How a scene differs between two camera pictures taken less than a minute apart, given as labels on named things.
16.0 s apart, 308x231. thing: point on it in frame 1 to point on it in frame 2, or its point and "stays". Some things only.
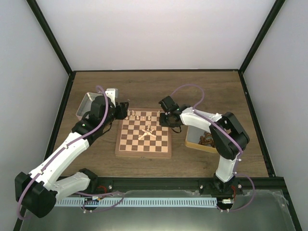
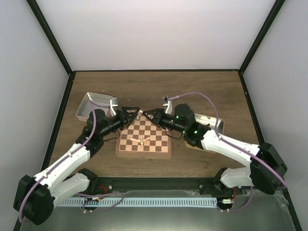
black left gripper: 122,110 to 125,117
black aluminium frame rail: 193,184 stays
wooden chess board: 141,134 stays
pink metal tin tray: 85,106 stays
